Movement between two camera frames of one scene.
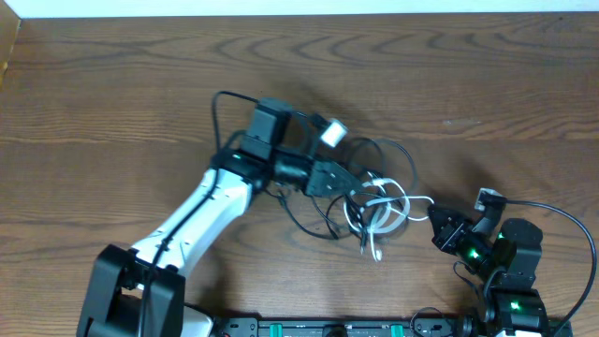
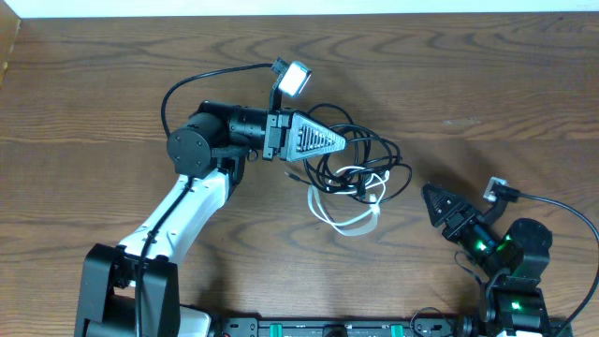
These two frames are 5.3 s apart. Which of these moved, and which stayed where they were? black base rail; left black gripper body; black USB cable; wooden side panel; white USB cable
Moved: left black gripper body; white USB cable; black USB cable
Stayed: wooden side panel; black base rail
